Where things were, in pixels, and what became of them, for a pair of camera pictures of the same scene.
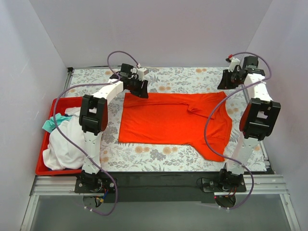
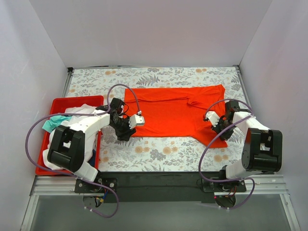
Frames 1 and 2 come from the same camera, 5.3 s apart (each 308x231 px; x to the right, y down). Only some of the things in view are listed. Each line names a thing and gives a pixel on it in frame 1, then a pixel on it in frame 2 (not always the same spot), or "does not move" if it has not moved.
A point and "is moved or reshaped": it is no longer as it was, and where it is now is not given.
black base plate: [160, 187] does not move
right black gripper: [229, 78] → [221, 131]
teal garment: [49, 124] does not move
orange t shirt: [202, 120] is moved or reshaped
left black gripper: [138, 86] → [125, 132]
